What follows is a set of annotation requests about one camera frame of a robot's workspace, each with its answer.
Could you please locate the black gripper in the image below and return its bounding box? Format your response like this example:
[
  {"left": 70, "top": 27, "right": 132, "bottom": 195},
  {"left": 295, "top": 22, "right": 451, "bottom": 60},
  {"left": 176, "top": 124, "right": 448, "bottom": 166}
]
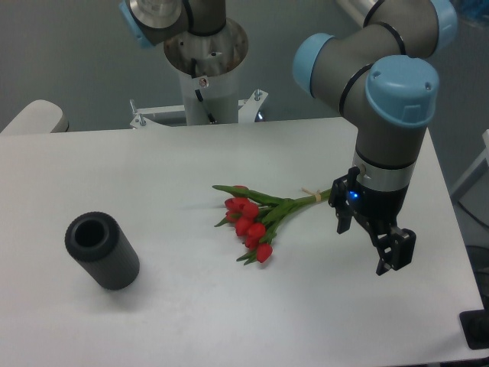
[{"left": 328, "top": 166, "right": 416, "bottom": 276}]

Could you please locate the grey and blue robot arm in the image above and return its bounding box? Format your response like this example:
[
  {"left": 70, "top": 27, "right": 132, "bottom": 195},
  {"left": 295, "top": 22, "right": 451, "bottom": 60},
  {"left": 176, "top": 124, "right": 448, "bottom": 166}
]
[{"left": 119, "top": 1, "right": 458, "bottom": 274}]

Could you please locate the red tulip bouquet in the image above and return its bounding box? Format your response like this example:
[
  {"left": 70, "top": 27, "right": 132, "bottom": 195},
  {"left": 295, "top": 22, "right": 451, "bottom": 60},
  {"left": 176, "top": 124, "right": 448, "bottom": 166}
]
[{"left": 212, "top": 184, "right": 331, "bottom": 265}]

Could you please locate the black box at table edge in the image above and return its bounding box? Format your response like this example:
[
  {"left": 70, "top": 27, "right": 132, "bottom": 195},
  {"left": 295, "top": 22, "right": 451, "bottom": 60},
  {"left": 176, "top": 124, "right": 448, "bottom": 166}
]
[{"left": 459, "top": 310, "right": 488, "bottom": 350}]

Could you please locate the dark grey ribbed vase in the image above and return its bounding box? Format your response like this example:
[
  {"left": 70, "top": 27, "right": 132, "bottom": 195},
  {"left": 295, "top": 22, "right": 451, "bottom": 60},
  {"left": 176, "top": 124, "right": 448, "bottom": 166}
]
[{"left": 64, "top": 212, "right": 140, "bottom": 291}]

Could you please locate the white chair seat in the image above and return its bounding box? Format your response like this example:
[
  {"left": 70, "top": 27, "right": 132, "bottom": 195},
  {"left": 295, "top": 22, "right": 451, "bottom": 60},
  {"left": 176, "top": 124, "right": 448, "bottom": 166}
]
[{"left": 1, "top": 99, "right": 70, "bottom": 136}]

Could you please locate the white frame at right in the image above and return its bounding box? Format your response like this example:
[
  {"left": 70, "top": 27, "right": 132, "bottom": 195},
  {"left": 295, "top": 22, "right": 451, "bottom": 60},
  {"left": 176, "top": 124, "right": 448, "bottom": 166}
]
[{"left": 449, "top": 130, "right": 488, "bottom": 202}]

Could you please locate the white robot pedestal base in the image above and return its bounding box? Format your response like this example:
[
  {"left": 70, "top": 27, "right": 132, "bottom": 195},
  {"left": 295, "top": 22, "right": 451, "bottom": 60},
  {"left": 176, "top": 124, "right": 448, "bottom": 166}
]
[{"left": 128, "top": 17, "right": 267, "bottom": 130}]

